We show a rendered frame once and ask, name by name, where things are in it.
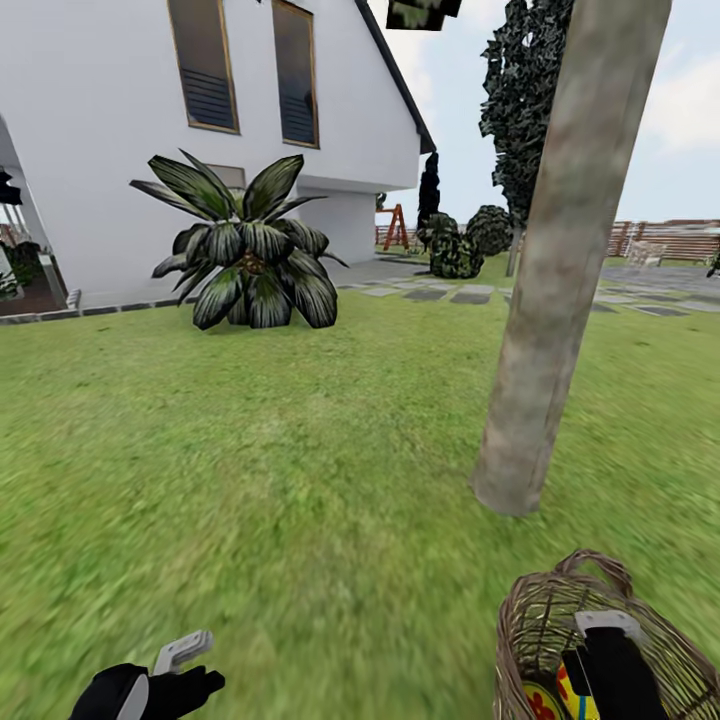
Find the easter egg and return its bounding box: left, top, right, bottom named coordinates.
left=522, top=677, right=574, bottom=720
left=554, top=660, right=600, bottom=720

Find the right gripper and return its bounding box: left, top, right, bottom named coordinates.
left=559, top=647, right=591, bottom=696

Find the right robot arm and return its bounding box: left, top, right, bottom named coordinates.
left=559, top=609, right=671, bottom=720

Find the wicker basket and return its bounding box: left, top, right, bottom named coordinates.
left=491, top=549, right=720, bottom=720

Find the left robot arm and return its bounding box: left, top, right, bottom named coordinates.
left=67, top=630, right=225, bottom=720

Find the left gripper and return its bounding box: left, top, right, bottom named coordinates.
left=156, top=666, right=225, bottom=720

